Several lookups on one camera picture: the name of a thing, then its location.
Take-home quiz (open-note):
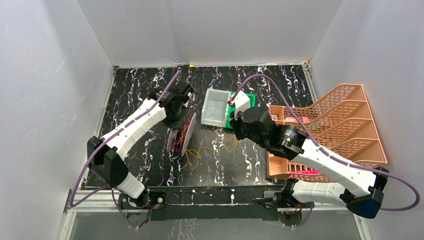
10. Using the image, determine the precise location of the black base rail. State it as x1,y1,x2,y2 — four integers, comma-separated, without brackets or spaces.
117,185,311,222

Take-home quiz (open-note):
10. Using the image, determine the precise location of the white plastic bin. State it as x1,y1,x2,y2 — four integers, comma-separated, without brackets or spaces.
201,88,231,128

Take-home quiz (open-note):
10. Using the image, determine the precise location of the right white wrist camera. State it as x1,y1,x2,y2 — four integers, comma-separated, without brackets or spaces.
228,90,251,115

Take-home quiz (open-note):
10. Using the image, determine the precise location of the red wire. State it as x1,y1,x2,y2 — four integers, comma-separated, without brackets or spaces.
149,115,193,154

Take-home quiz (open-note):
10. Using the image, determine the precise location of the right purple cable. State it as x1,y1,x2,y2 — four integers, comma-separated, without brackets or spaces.
231,74,421,212

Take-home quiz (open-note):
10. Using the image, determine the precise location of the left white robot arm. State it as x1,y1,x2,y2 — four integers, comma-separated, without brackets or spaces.
87,81,195,208

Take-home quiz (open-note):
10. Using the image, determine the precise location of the green plastic bin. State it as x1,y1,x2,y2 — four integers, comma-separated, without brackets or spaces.
225,91,256,129

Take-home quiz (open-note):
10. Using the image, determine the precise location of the white filament spool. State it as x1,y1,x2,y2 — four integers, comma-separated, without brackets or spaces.
166,112,198,157

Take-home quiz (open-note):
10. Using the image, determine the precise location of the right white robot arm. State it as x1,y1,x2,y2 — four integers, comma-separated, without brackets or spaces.
229,107,387,219

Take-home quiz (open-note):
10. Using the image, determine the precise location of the pink item in organizer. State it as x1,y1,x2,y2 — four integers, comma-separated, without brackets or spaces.
290,170,321,176

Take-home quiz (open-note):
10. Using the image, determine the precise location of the orange desk organizer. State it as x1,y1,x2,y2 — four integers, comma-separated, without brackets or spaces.
267,83,388,183

